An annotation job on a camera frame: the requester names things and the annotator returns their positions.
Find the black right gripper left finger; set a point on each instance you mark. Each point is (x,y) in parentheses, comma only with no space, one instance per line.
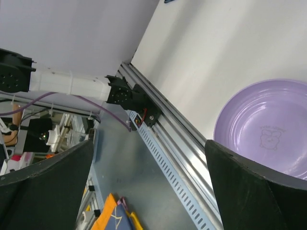
(46,195)

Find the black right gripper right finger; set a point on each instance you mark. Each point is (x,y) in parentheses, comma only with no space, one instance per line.
(251,196)

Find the purple plastic plate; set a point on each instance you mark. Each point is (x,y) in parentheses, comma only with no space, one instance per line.
(267,123)

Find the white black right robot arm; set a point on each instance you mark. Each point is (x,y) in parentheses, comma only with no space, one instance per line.
(21,74)

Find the orange blue cloth bag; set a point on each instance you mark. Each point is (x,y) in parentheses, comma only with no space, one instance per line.
(116,216)

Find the blue slotted cable duct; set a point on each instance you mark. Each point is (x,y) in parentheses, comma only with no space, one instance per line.
(187,199)

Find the aluminium front rail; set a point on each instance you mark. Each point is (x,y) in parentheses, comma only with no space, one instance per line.
(183,143)

